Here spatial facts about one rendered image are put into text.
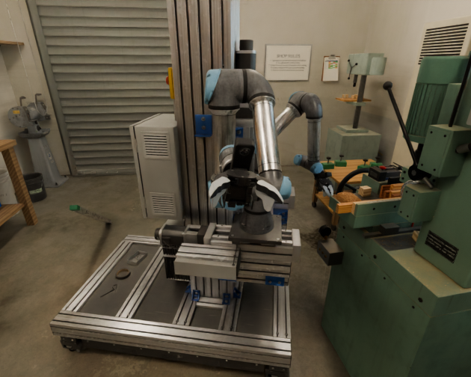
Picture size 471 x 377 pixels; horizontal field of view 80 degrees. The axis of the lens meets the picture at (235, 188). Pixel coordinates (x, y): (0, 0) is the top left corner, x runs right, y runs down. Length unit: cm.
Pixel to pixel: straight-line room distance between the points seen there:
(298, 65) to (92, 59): 265
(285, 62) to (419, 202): 329
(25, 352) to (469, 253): 216
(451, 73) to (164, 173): 118
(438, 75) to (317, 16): 319
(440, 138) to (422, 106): 25
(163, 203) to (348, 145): 267
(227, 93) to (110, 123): 333
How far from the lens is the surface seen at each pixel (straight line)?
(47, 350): 211
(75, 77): 428
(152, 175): 137
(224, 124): 104
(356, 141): 367
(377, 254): 133
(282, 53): 416
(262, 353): 155
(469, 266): 120
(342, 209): 126
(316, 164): 182
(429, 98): 129
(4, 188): 368
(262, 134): 94
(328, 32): 439
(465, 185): 115
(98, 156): 441
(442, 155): 108
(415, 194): 115
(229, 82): 101
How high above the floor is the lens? 148
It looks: 24 degrees down
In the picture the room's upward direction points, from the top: straight up
